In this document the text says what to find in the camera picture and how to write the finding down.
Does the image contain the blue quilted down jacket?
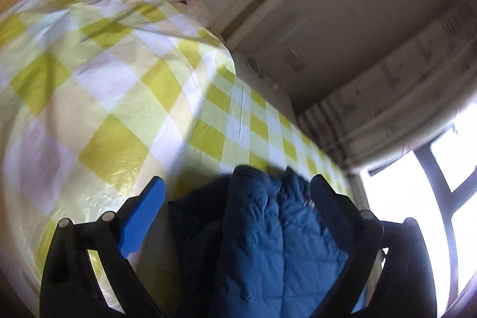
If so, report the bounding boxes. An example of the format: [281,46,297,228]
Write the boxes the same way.
[168,165,358,317]

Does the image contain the boat-print striped curtain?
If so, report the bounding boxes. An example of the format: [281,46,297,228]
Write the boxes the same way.
[298,1,476,172]

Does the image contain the yellow white checkered bedsheet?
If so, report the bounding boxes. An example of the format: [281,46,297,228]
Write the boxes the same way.
[1,0,350,314]

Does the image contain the white bedside table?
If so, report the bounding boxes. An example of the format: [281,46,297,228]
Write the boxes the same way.
[231,51,296,123]

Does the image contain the peach patterned pillow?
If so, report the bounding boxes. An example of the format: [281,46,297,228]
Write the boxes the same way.
[184,0,213,28]

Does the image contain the window frame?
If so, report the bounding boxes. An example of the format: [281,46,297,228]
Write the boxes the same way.
[362,128,476,315]

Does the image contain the wall socket panel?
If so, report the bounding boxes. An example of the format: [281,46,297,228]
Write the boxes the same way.
[283,48,305,73]

